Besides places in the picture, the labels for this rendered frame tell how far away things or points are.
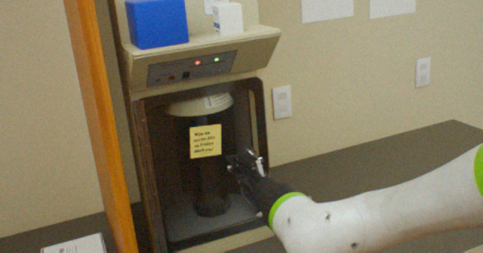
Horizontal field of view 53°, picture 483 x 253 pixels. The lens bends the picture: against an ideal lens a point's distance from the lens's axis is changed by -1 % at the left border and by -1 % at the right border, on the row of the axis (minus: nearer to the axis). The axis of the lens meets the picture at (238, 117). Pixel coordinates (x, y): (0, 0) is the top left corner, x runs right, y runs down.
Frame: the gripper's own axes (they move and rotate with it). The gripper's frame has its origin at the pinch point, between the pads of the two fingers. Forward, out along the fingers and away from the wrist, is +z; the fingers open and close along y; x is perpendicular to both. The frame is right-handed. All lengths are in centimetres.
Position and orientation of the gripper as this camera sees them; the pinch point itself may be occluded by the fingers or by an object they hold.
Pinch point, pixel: (237, 165)
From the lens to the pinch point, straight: 114.5
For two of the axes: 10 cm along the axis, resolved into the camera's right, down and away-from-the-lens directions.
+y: -1.2, -9.4, -3.3
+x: -9.2, 2.3, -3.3
